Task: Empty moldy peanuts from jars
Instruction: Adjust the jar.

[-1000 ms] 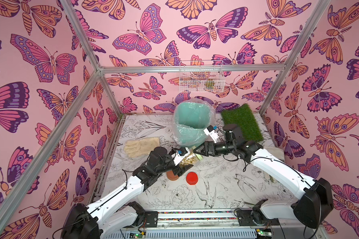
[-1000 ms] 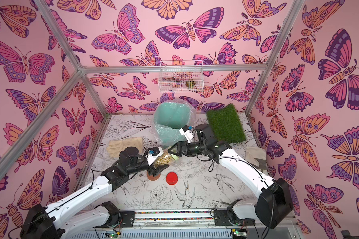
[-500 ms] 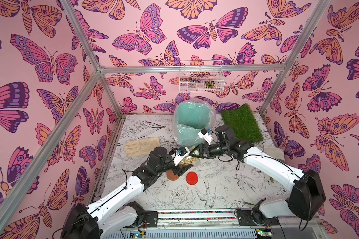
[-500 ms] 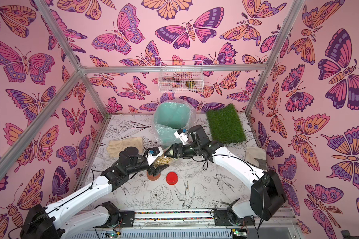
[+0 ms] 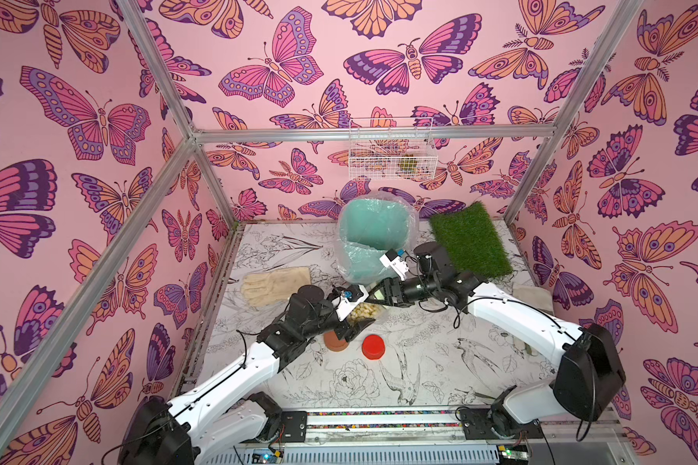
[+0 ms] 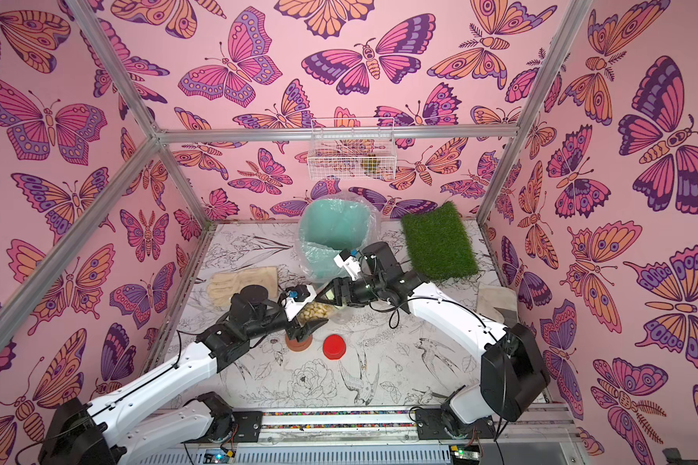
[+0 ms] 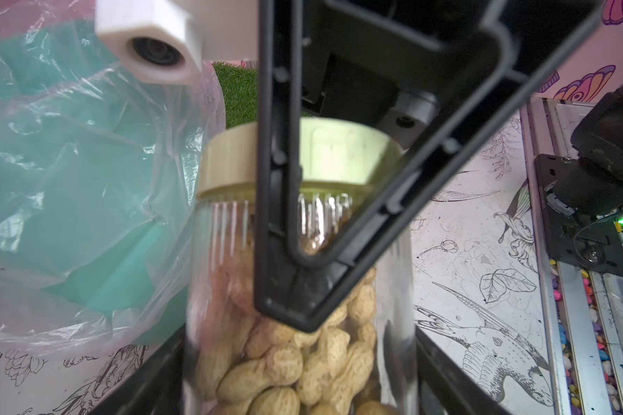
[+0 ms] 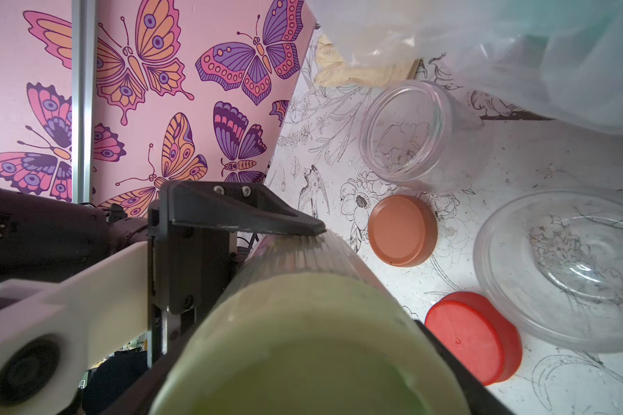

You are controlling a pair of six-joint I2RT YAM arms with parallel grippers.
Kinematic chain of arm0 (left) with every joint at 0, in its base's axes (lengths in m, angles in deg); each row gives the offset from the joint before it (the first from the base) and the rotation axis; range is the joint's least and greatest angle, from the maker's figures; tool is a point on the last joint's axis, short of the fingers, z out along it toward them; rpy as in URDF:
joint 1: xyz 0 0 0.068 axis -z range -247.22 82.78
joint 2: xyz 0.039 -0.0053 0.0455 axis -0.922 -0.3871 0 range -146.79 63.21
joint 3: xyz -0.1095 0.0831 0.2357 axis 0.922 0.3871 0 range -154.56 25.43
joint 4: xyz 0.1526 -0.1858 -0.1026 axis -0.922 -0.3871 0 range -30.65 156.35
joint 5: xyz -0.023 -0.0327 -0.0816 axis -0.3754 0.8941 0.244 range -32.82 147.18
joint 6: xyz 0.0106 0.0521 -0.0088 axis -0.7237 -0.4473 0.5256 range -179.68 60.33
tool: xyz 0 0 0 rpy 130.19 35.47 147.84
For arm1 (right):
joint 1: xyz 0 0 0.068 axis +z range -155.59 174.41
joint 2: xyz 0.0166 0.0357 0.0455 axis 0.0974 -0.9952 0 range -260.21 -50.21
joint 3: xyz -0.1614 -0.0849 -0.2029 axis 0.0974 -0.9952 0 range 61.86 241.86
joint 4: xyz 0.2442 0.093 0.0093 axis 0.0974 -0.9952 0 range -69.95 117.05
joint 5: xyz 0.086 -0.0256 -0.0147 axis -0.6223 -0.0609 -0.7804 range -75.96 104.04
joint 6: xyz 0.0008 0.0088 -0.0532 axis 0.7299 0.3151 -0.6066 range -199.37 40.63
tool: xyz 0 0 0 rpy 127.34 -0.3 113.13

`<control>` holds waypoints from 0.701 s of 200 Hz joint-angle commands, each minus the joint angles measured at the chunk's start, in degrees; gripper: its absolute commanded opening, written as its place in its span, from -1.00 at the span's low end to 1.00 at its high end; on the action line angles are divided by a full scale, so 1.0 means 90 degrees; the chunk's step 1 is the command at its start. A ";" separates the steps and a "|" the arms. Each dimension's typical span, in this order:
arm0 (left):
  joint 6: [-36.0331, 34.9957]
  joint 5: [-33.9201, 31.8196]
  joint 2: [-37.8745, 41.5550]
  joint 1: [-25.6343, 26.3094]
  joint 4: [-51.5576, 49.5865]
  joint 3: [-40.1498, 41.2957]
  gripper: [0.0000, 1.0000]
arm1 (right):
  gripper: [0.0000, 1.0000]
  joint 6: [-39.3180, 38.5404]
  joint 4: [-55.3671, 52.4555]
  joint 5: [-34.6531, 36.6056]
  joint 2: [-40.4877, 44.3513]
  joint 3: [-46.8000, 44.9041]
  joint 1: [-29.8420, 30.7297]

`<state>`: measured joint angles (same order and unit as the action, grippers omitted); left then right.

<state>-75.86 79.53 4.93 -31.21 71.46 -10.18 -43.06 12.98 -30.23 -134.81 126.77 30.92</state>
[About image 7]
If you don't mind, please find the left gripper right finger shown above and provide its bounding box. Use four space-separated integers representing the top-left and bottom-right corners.
415 328 509 415

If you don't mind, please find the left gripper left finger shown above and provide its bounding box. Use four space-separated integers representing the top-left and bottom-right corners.
90 326 185 415

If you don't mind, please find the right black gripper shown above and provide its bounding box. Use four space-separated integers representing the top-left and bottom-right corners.
254 1 602 332

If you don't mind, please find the green lid peanut jar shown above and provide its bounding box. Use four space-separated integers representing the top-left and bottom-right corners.
181 186 419 415

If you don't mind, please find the light green jar lid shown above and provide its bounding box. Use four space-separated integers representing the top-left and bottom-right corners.
197 118 403 197

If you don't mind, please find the mint green trash bin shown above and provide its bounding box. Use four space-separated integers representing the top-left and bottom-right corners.
0 20 198 343

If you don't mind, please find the clear plastic bin liner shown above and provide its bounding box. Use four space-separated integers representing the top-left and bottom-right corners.
0 0 227 356

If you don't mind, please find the green artificial grass mat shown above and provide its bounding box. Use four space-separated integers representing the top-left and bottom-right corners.
213 62 259 129

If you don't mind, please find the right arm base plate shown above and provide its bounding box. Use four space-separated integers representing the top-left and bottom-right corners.
534 154 623 277

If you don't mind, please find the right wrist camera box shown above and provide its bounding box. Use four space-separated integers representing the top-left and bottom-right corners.
94 0 259 86

